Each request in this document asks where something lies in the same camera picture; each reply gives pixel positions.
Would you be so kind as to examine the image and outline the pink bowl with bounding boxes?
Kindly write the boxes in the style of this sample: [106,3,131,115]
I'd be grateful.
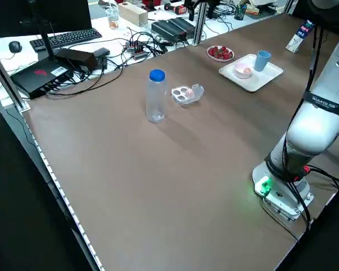
[233,62,254,79]

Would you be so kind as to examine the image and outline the wooden block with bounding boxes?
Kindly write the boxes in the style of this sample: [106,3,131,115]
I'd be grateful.
[118,3,149,28]

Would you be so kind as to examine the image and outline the clear bottle with blue cap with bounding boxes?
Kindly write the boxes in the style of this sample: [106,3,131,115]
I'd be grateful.
[146,69,167,124]

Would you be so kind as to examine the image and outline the black computer monitor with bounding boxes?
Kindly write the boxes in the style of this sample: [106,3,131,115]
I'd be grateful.
[0,0,92,38]

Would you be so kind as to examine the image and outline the aluminium frame profile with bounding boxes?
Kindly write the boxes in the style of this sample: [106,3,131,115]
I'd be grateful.
[0,45,32,112]

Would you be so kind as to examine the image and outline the blue cup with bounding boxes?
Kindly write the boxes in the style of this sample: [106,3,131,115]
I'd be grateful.
[253,50,271,72]

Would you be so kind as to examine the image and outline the black electronics box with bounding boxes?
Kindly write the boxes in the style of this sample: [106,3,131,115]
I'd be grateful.
[10,60,74,99]

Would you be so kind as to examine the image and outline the black arm base cables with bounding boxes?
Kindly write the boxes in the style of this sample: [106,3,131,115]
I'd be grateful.
[259,166,339,243]

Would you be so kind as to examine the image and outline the black mesh pen cup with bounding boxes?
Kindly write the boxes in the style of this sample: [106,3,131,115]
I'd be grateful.
[233,5,247,20]

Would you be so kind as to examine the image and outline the dark brown box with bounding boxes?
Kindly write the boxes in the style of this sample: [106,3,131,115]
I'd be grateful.
[55,48,98,71]

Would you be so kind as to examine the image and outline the pink plate with strawberries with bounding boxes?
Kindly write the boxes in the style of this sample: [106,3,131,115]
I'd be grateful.
[206,45,234,62]

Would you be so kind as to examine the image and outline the clear plastic egg carton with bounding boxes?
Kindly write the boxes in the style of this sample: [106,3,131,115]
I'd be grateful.
[171,83,205,107]

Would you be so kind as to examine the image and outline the small usb hub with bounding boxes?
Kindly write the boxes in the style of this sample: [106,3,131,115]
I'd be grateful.
[125,41,147,59]

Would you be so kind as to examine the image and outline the red black hand tool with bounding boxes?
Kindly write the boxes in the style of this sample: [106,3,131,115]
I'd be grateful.
[163,2,188,15]

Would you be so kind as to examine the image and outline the white rectangular tray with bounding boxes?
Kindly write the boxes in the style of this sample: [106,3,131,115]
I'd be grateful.
[218,53,284,93]

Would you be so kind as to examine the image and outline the black finned metal box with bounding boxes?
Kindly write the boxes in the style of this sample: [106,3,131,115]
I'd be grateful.
[151,17,195,40]

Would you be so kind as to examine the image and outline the aluminium camera post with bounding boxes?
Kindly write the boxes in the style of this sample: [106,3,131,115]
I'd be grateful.
[193,0,208,46]

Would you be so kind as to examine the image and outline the clear plastic drinking cup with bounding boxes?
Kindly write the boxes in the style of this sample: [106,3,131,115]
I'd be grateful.
[106,7,120,30]

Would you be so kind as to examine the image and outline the black keyboard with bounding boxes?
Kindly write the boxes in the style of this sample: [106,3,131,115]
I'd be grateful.
[29,28,103,51]

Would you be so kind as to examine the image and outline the blue white milk carton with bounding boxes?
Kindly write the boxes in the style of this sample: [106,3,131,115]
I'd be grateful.
[285,19,316,53]

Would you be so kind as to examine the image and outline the tangled black desk cables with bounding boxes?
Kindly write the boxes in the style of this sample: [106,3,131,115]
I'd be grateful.
[45,30,193,98]

